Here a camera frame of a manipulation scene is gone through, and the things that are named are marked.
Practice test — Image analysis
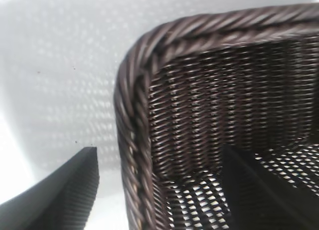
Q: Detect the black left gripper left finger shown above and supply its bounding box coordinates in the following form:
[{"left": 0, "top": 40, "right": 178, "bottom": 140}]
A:
[{"left": 0, "top": 146, "right": 100, "bottom": 230}]

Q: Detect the dark brown wicker basket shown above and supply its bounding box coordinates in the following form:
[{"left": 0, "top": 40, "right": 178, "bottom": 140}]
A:
[{"left": 113, "top": 4, "right": 319, "bottom": 230}]

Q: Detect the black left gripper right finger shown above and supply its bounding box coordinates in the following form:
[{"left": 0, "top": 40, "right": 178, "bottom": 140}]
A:
[{"left": 220, "top": 145, "right": 319, "bottom": 230}]

